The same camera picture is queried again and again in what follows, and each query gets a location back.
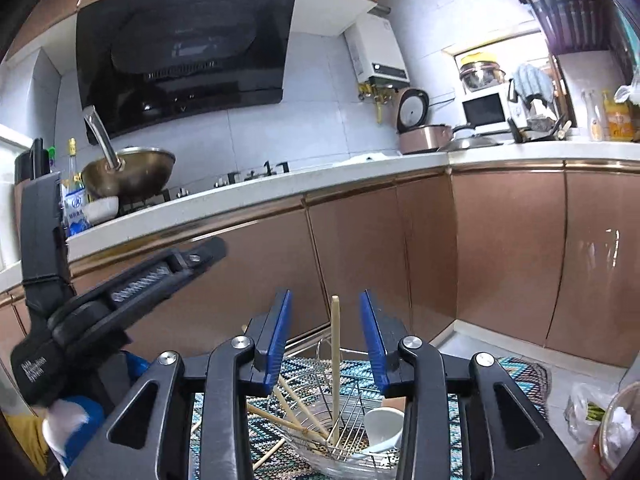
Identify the wire utensil holder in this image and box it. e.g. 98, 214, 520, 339
245, 337, 416, 480

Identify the steel pot with glass lid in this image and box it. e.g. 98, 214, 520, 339
459, 51, 507, 93

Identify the white water heater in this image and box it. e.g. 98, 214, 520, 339
344, 10, 411, 86

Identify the black wall rack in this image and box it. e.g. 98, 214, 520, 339
495, 0, 632, 54

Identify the brown and black knife holder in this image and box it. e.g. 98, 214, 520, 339
14, 137, 57, 186

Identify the white bowl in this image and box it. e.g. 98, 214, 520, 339
82, 196, 120, 225

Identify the trash bin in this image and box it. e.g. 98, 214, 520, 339
592, 380, 640, 480

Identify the gas stove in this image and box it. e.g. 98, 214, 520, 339
117, 160, 292, 213

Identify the clear spray bottle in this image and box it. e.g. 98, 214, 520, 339
582, 89, 604, 141

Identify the white microwave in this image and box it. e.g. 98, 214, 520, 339
461, 91, 516, 133

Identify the metal pot lid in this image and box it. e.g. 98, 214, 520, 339
440, 135, 504, 152

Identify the yellow liquid bottle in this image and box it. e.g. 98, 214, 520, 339
602, 91, 637, 142

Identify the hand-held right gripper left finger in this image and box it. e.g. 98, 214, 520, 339
65, 289, 293, 480

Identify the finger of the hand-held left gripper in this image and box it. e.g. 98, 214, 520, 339
20, 172, 73, 311
165, 236, 227, 281

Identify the blue and white bag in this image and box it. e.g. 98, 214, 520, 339
62, 187, 92, 237

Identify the black range hood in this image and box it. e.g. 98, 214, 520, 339
75, 0, 301, 146

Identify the brown rice cooker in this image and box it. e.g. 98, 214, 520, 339
398, 88, 454, 155

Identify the zigzag patterned cloth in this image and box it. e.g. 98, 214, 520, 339
190, 355, 551, 480

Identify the clear plastic bag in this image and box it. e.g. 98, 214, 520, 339
565, 382, 614, 444

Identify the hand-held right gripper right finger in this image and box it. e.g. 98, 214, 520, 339
360, 289, 586, 480

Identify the blue towel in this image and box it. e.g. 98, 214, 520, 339
512, 62, 555, 102

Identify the metal wok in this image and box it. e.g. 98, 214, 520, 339
81, 106, 177, 199

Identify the white ceramic spoon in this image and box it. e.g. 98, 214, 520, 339
362, 406, 405, 456

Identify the black frying pan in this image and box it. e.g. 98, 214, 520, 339
507, 117, 572, 144

